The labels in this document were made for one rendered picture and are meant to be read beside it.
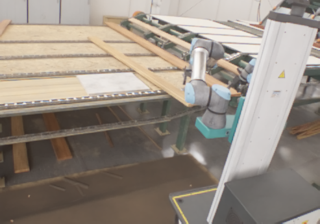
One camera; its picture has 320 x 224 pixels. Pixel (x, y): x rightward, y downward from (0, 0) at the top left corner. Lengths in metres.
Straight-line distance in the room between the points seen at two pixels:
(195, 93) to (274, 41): 0.51
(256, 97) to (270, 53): 0.25
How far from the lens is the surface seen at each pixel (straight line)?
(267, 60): 1.46
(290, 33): 1.52
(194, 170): 3.02
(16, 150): 3.14
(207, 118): 1.60
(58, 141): 3.23
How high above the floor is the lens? 1.83
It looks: 23 degrees down
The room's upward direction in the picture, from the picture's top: 10 degrees clockwise
